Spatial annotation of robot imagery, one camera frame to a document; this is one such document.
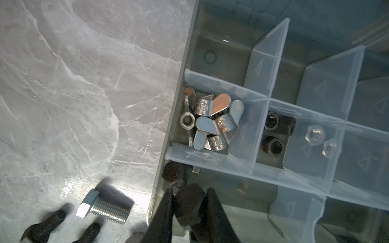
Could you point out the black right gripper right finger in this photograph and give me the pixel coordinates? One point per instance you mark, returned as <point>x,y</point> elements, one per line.
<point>219,228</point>

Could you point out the black hex nut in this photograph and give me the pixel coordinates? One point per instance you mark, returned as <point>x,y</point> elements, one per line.
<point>273,146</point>
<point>280,124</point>

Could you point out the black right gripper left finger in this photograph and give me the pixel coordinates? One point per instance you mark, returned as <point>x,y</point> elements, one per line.
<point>160,228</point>

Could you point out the grey compartment organizer box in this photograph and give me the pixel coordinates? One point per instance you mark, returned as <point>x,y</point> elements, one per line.
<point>322,62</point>

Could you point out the silver hex bolt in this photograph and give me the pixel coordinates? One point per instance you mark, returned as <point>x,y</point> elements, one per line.
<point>116,210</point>

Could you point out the silver hex nut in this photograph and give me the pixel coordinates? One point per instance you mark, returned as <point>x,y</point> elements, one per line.
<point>329,148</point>
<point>315,135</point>
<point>187,121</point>

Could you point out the silver wing nut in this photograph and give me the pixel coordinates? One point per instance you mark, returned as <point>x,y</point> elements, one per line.
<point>213,143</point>
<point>223,123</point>
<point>206,107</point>

